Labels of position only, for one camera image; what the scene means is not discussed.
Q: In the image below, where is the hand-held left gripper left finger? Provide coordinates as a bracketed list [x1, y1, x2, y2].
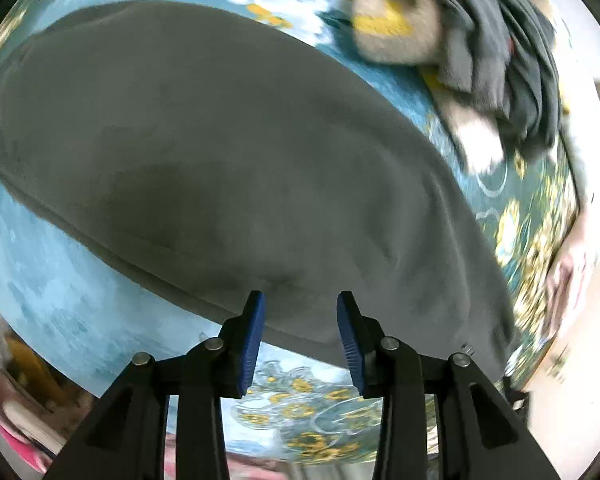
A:
[43, 290, 267, 480]

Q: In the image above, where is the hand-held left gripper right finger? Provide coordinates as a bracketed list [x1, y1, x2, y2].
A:
[336, 290, 561, 480]

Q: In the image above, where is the grey garment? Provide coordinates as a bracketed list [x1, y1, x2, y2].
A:
[0, 0, 523, 375]

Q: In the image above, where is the pile of crumpled clothes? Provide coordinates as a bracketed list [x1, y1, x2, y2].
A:
[397, 0, 563, 162]

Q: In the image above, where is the blue floral bed sheet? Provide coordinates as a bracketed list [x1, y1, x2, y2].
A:
[0, 0, 581, 463]

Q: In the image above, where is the beige and yellow garment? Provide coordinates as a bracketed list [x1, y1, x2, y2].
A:
[351, 0, 505, 173]

